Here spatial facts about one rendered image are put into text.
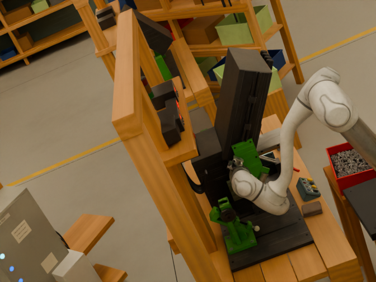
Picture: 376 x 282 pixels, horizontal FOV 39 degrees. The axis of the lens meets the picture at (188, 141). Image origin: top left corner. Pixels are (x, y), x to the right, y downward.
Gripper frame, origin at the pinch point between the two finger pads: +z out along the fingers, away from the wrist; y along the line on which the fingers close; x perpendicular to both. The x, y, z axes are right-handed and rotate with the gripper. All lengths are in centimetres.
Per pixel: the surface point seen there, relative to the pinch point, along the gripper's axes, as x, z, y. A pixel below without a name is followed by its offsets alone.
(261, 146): -9.3, 19.6, -12.0
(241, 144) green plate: -9.4, 4.3, 1.1
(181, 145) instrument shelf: -5.1, -30.2, 33.0
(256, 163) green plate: -2.9, 4.4, -10.3
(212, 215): 23.4, -22.1, 4.8
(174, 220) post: 17, -64, 26
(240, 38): -55, 284, -5
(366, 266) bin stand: 31, 17, -97
